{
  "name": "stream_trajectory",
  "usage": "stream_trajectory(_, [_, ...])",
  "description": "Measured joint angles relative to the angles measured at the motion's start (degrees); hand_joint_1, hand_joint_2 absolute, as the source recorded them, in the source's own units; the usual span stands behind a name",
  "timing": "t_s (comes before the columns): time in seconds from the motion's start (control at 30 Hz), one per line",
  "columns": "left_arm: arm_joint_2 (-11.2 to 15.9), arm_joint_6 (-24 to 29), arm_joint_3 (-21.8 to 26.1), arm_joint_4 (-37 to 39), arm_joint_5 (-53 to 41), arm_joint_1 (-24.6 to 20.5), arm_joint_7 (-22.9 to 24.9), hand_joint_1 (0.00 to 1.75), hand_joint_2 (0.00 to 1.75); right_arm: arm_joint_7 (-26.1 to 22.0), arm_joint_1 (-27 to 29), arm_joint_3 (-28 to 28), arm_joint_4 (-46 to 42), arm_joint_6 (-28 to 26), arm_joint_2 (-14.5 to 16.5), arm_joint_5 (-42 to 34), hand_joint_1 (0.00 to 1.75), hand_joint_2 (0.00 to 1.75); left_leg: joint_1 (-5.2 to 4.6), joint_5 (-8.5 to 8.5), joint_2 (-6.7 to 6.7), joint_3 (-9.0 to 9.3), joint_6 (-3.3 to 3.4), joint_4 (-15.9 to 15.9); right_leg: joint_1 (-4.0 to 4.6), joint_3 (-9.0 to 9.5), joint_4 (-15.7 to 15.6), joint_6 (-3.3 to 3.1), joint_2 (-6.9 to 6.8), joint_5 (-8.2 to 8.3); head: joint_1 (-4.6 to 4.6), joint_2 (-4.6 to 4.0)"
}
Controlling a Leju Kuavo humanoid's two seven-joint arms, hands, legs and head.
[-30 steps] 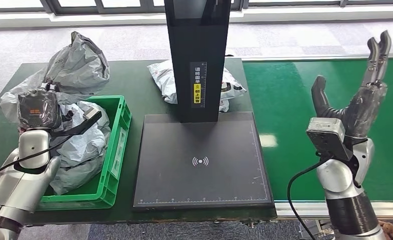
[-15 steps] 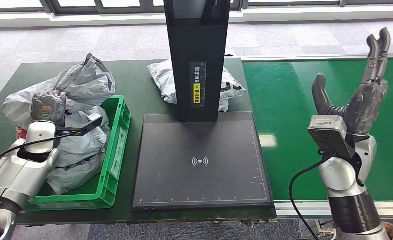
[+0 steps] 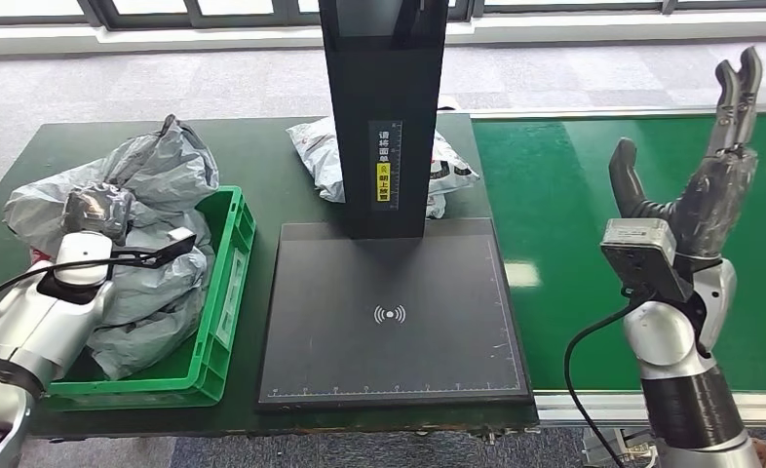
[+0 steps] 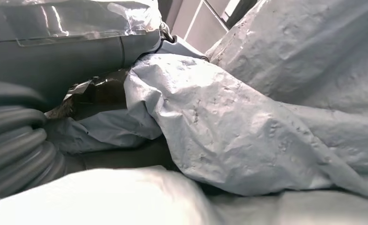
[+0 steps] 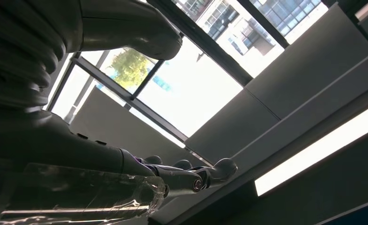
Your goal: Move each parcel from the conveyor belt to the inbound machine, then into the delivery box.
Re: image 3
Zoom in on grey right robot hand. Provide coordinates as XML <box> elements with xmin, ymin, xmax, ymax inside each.
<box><xmin>608</xmin><ymin>45</ymin><xmax>764</xmax><ymax>260</ymax></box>

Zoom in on pale grey poly parcel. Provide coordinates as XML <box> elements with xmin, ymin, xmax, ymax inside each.
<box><xmin>2</xmin><ymin>114</ymin><xmax>221</xmax><ymax>261</ymax></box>

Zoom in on dark window frame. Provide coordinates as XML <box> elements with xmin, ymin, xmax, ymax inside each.
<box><xmin>0</xmin><ymin>0</ymin><xmax>766</xmax><ymax>30</ymax></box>

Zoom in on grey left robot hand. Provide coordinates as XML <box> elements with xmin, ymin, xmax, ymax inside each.
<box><xmin>60</xmin><ymin>181</ymin><xmax>134</xmax><ymax>244</ymax></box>

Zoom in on green conveyor belt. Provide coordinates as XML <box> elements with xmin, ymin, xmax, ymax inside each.
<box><xmin>472</xmin><ymin>111</ymin><xmax>766</xmax><ymax>393</ymax></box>

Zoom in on black inbound scanning machine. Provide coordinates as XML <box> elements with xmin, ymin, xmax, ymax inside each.
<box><xmin>256</xmin><ymin>0</ymin><xmax>534</xmax><ymax>412</ymax></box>

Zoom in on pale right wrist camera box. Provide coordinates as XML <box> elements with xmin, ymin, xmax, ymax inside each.
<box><xmin>599</xmin><ymin>217</ymin><xmax>696</xmax><ymax>305</ymax></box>

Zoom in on green plastic crate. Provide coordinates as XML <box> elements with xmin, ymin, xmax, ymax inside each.
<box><xmin>39</xmin><ymin>185</ymin><xmax>257</xmax><ymax>412</ymax></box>

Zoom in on white poly parcel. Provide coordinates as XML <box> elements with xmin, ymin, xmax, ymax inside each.
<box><xmin>285</xmin><ymin>115</ymin><xmax>480</xmax><ymax>220</ymax></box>
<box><xmin>29</xmin><ymin>224</ymin><xmax>217</xmax><ymax>330</ymax></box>

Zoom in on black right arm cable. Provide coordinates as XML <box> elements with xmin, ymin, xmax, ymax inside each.
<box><xmin>562</xmin><ymin>292</ymin><xmax>657</xmax><ymax>468</ymax></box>

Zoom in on white poly parcel, red stripes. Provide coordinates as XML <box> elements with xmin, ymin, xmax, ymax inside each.
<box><xmin>285</xmin><ymin>115</ymin><xmax>480</xmax><ymax>220</ymax></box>

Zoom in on dark green table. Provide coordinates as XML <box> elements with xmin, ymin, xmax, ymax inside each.
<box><xmin>0</xmin><ymin>114</ymin><xmax>541</xmax><ymax>441</ymax></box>

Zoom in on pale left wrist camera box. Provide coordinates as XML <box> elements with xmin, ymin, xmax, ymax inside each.
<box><xmin>110</xmin><ymin>226</ymin><xmax>199</xmax><ymax>271</ymax></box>

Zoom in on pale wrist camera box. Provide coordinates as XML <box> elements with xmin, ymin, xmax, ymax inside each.
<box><xmin>110</xmin><ymin>226</ymin><xmax>199</xmax><ymax>271</ymax></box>
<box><xmin>599</xmin><ymin>217</ymin><xmax>696</xmax><ymax>305</ymax></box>

